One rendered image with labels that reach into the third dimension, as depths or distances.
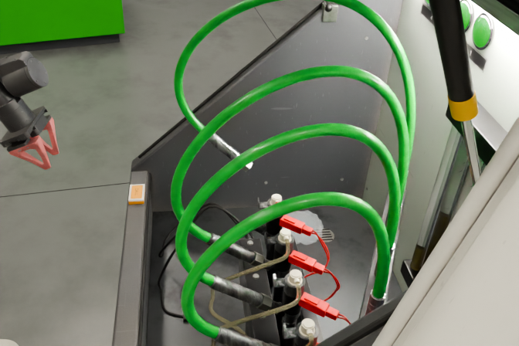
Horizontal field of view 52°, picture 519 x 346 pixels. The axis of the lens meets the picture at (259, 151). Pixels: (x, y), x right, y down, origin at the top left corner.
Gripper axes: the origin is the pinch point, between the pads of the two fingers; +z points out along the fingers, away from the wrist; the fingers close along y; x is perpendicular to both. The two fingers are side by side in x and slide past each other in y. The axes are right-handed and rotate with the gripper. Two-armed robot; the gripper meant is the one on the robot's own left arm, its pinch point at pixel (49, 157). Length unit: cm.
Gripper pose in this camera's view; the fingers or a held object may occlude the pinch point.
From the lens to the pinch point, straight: 117.4
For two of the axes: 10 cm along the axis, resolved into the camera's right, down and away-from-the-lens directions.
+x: -9.2, 3.1, 2.4
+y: 0.2, -5.8, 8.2
